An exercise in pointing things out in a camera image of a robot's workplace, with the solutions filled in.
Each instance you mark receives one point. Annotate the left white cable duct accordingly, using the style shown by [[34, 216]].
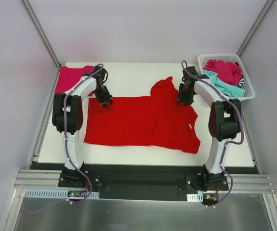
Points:
[[55, 194]]

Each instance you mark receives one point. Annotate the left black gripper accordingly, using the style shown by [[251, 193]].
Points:
[[105, 98]]

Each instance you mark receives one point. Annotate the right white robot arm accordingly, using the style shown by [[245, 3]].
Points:
[[225, 125]]

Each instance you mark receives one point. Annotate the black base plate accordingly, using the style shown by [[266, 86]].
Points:
[[130, 182]]

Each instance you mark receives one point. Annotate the teal t shirt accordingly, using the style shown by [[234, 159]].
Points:
[[225, 88]]

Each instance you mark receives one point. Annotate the white plastic basket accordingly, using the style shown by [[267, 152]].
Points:
[[229, 57]]

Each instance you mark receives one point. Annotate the aluminium frame post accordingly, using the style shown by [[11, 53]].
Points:
[[255, 26], [40, 32]]

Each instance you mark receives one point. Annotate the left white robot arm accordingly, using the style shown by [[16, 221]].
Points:
[[67, 116]]

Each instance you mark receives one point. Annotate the red t shirt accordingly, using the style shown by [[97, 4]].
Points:
[[154, 120]]

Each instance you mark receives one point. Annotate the right aluminium frame post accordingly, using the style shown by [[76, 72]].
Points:
[[255, 26]]

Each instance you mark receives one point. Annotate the crumpled magenta t shirt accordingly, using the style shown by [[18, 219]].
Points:
[[228, 72]]

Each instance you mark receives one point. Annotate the aluminium rail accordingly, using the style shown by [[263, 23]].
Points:
[[37, 179]]

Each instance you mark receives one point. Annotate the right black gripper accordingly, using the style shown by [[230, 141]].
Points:
[[184, 98]]

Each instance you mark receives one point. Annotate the left aluminium frame post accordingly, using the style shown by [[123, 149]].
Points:
[[40, 32]]

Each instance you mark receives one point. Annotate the white cable duct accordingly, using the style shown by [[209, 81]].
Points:
[[55, 194], [195, 197]]

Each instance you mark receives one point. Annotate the striped garment in basket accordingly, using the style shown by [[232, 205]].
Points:
[[241, 82]]

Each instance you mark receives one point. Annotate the folded magenta t shirt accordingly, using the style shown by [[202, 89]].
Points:
[[69, 77]]

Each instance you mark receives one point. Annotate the right white cable duct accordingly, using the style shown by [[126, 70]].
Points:
[[195, 197]]

